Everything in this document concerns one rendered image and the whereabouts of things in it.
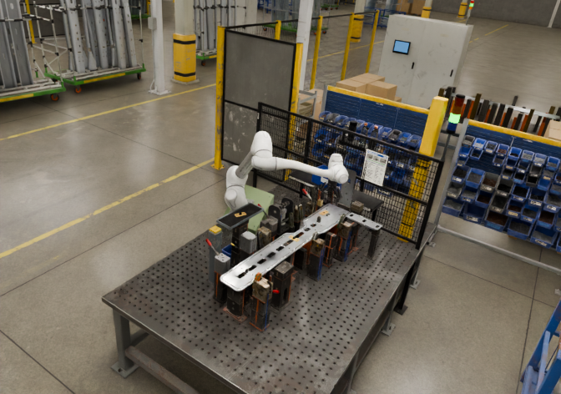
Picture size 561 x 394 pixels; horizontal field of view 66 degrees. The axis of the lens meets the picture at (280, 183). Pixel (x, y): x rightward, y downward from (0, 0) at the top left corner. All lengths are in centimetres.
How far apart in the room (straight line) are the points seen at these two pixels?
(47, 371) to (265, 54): 397
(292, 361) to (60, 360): 189
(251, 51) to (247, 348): 386
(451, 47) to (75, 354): 827
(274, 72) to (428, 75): 491
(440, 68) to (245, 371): 799
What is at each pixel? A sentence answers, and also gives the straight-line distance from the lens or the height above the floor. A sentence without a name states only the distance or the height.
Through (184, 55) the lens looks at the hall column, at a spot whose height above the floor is 67.
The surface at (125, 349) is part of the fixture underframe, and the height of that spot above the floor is 23.
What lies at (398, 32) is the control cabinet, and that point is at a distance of 991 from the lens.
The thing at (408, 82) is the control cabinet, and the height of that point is 74.
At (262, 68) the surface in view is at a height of 161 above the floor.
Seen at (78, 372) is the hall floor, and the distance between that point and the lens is 382.
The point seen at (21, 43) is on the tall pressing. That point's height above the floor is 104.
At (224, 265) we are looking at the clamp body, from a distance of 292.
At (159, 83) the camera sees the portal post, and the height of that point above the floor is 21.
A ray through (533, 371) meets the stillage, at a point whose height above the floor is 17.
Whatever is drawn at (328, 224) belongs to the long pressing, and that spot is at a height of 100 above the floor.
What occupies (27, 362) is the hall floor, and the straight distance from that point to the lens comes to 400.
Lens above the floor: 284
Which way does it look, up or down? 27 degrees down
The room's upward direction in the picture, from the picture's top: 6 degrees clockwise
